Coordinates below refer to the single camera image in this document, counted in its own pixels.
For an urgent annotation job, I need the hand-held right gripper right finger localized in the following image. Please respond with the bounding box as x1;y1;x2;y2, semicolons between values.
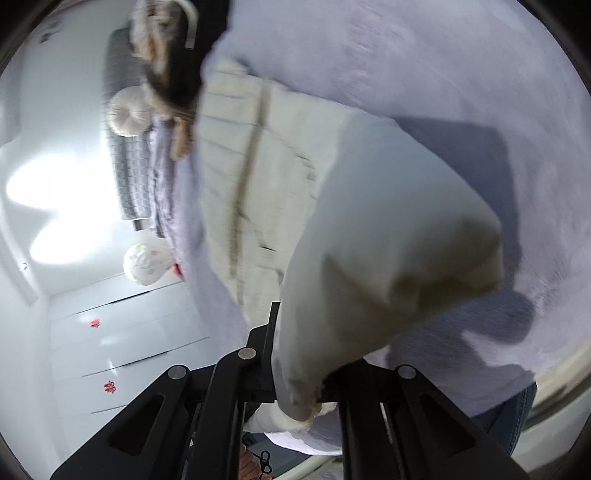
322;360;532;480

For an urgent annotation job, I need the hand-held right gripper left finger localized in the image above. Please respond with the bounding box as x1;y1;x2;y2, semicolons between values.
50;301;281;480

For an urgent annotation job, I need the cream quilted puffer jacket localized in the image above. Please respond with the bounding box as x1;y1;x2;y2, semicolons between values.
196;58;506;423

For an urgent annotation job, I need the white wardrobe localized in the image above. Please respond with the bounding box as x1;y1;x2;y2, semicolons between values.
0;277;218;462

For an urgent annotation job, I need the white printed plastic bag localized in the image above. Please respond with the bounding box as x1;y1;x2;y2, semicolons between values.
123;241;176;286

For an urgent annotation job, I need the grey quilted pillow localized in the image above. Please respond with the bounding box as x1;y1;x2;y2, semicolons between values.
102;28;160;222

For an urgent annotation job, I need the round white cushion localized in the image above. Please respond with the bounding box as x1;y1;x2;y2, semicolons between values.
108;87;155;137

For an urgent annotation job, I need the lavender embossed blanket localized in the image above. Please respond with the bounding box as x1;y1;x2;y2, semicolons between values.
152;0;573;455

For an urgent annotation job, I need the beige striped robe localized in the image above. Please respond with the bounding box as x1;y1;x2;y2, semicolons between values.
129;0;204;160

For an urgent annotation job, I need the black knit garment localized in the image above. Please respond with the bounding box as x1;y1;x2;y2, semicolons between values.
143;0;232;109

